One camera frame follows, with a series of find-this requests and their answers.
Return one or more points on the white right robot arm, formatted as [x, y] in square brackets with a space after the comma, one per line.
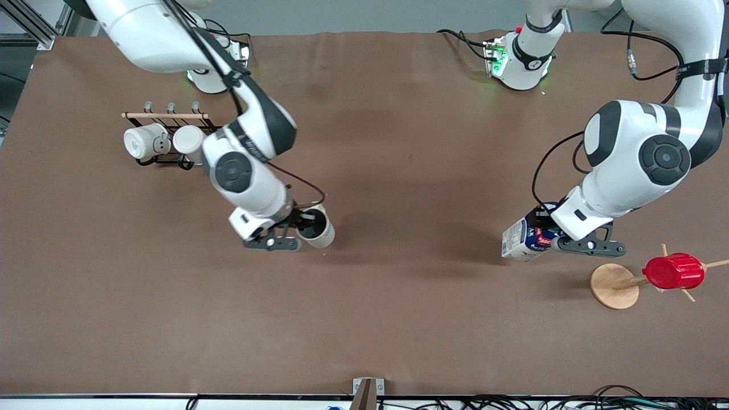
[142, 34]

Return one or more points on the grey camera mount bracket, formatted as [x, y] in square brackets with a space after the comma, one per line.
[367, 396]

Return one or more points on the white mug with face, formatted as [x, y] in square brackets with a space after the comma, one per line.
[139, 142]

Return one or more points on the aluminium frame profile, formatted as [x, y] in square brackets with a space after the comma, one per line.
[45, 40]

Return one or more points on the wooden mug tree stand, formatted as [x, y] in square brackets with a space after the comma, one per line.
[614, 287]

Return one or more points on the blue milk carton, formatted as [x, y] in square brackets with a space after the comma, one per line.
[518, 242]

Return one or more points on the cream ribbed mug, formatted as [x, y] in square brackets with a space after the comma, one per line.
[324, 236]

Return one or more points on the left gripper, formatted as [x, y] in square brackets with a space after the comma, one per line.
[551, 229]

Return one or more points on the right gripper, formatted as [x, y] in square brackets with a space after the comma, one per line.
[297, 217]

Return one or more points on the red plastic cup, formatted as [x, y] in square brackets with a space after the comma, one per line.
[675, 272]

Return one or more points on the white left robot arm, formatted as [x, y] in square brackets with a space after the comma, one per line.
[626, 148]

